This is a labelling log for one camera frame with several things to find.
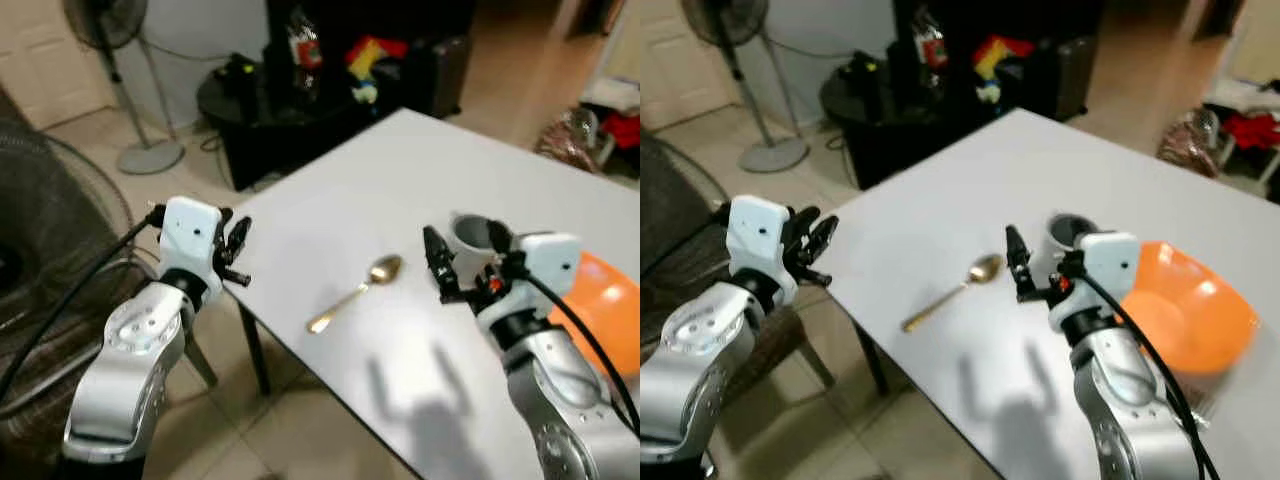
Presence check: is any grey cup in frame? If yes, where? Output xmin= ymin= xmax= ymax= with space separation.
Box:
xmin=449 ymin=212 xmax=514 ymax=283
xmin=1044 ymin=212 xmax=1102 ymax=273

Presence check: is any gold metal spoon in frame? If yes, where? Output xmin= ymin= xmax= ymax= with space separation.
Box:
xmin=306 ymin=254 xmax=405 ymax=335
xmin=901 ymin=252 xmax=1005 ymax=334

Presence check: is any black table leg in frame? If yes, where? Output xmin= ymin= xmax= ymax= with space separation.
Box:
xmin=854 ymin=318 xmax=892 ymax=397
xmin=236 ymin=300 xmax=272 ymax=397

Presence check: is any black round side table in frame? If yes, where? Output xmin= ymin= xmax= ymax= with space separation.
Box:
xmin=819 ymin=58 xmax=1013 ymax=191
xmin=196 ymin=60 xmax=406 ymax=193

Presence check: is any patterned brown bag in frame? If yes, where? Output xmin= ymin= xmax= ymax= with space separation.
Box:
xmin=534 ymin=107 xmax=602 ymax=173
xmin=1157 ymin=107 xmax=1224 ymax=178

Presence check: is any grey standing fan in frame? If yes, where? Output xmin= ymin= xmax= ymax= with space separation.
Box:
xmin=679 ymin=0 xmax=810 ymax=175
xmin=61 ymin=0 xmax=187 ymax=177

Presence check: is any orange plastic bowl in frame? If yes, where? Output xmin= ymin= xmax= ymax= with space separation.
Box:
xmin=547 ymin=250 xmax=641 ymax=380
xmin=1119 ymin=240 xmax=1262 ymax=377

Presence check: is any dark floor fan grille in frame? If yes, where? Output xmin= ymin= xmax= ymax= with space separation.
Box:
xmin=640 ymin=132 xmax=737 ymax=276
xmin=0 ymin=118 xmax=137 ymax=421

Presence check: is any red cloth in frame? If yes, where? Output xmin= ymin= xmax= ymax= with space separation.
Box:
xmin=1221 ymin=111 xmax=1280 ymax=153
xmin=599 ymin=111 xmax=641 ymax=152

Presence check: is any dark suitcase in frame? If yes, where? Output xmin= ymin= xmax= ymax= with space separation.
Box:
xmin=404 ymin=34 xmax=472 ymax=120
xmin=1029 ymin=34 xmax=1097 ymax=122

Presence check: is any clear bottle with red label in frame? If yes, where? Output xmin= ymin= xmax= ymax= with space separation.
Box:
xmin=911 ymin=4 xmax=950 ymax=97
xmin=287 ymin=4 xmax=324 ymax=98

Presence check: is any white door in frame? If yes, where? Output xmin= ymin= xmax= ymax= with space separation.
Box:
xmin=640 ymin=0 xmax=737 ymax=131
xmin=0 ymin=0 xmax=113 ymax=131

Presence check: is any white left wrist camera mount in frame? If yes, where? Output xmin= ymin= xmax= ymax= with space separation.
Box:
xmin=157 ymin=196 xmax=224 ymax=292
xmin=726 ymin=194 xmax=793 ymax=288

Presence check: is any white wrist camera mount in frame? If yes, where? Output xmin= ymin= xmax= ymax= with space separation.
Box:
xmin=503 ymin=231 xmax=584 ymax=313
xmin=726 ymin=194 xmax=793 ymax=288
xmin=1050 ymin=231 xmax=1142 ymax=333
xmin=157 ymin=196 xmax=224 ymax=292

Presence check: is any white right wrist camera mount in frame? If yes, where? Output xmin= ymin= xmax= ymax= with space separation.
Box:
xmin=503 ymin=231 xmax=584 ymax=313
xmin=1050 ymin=231 xmax=1142 ymax=333

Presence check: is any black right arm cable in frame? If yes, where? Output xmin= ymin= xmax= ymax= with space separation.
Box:
xmin=1078 ymin=262 xmax=1223 ymax=480
xmin=512 ymin=258 xmax=641 ymax=435

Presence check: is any black device with cables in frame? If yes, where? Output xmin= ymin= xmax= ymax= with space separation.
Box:
xmin=221 ymin=52 xmax=265 ymax=103
xmin=844 ymin=52 xmax=888 ymax=103

